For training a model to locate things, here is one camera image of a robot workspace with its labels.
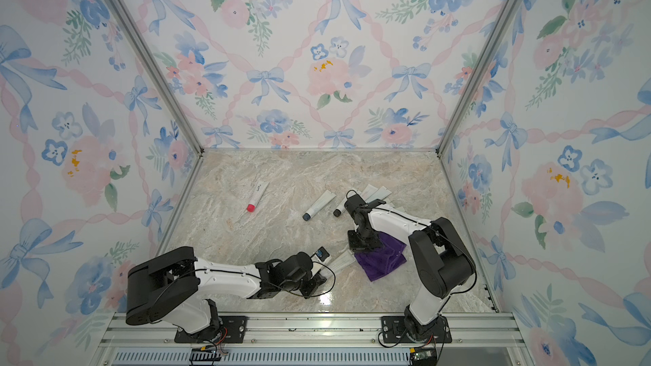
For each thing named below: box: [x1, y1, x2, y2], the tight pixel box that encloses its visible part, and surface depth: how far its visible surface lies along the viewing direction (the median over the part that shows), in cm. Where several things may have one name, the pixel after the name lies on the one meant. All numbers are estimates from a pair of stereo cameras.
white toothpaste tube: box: [365, 185, 393, 204], surface depth 108 cm
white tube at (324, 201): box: [301, 189, 337, 222], surface depth 102 cm
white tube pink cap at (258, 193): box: [245, 180, 270, 213], surface depth 105 cm
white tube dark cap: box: [328, 249, 357, 274], surface depth 88 cm
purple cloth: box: [354, 232, 408, 283], surface depth 87 cm
